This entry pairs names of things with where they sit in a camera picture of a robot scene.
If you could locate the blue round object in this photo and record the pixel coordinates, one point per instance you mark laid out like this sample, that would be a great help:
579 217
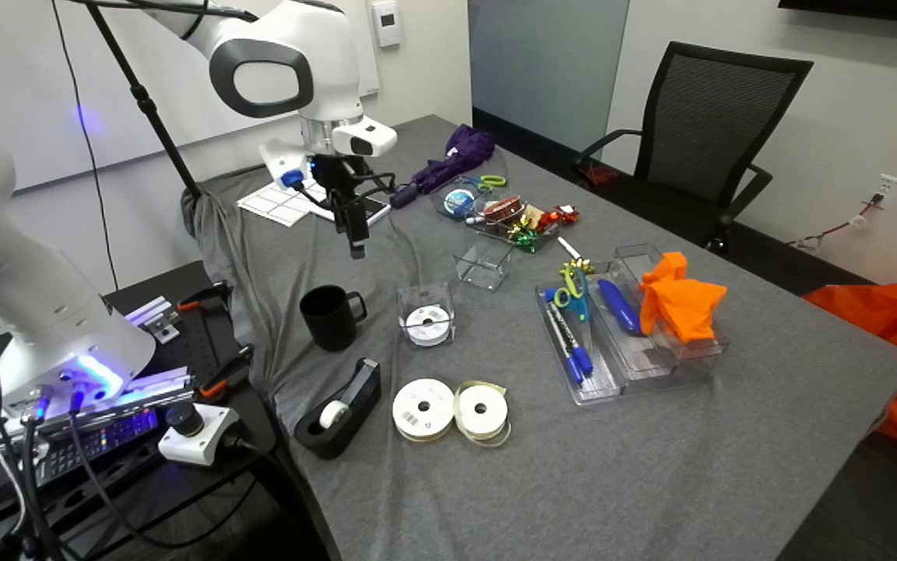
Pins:
459 202

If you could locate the white wall outlet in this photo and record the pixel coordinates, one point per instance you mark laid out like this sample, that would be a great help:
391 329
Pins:
892 188

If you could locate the black tape dispenser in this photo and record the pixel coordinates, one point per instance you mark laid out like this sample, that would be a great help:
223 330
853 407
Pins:
355 400

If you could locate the gray tablecloth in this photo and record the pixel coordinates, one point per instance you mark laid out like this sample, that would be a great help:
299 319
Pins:
593 468

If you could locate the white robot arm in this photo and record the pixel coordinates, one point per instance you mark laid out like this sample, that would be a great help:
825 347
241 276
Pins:
283 33

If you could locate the orange plastic object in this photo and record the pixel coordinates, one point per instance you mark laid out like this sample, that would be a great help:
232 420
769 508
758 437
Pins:
683 301

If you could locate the blue pen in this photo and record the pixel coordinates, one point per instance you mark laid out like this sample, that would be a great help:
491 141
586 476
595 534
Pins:
579 352
563 347

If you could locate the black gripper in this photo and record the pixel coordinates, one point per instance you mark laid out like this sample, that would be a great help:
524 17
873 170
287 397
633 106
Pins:
341 182

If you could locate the small green object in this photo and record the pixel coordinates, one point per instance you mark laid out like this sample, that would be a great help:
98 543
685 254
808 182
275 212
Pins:
491 182

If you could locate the small empty clear box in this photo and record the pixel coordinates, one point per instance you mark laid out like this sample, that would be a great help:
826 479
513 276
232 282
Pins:
482 270

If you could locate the thick blue marker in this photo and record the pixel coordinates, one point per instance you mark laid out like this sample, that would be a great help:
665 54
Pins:
618 304

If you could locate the clear plastic organizer tray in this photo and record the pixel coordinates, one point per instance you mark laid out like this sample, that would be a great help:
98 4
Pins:
669 347

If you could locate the white ribbon spool in box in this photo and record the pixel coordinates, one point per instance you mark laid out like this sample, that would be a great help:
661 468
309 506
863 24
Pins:
429 330

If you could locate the small cream ribbon spool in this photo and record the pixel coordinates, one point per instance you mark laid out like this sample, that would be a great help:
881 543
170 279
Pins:
484 400

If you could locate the black mesh office chair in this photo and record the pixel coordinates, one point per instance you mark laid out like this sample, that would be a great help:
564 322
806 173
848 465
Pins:
719 114

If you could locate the robot base electronics plate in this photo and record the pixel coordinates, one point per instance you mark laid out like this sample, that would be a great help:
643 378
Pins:
106 415

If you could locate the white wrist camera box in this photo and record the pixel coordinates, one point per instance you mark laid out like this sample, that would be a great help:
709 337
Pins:
367 138

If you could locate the colourful toy pile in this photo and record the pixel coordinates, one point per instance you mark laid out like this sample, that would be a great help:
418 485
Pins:
521 219

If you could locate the purple cloth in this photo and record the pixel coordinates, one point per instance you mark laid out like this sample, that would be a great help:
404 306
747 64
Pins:
451 158

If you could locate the orange cloth on floor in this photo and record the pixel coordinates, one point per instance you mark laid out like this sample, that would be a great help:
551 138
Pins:
896 322

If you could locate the white paper sheets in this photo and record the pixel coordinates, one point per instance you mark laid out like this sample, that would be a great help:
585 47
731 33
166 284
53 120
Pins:
280 202

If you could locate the large white ribbon spool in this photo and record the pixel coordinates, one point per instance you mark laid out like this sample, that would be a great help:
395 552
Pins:
418 394

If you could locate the silver metal block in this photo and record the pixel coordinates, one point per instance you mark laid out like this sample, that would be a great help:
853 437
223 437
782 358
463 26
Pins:
155 316

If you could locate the blue green scissors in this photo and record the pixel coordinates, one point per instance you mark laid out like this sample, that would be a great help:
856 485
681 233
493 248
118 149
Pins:
571 290

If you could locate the black tripod stand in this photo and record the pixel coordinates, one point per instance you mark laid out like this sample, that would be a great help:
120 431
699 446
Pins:
148 104

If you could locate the white stick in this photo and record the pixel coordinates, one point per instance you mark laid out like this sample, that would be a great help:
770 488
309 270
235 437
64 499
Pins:
567 248

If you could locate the white wall thermostat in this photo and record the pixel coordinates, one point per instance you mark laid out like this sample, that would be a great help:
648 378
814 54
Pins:
388 24

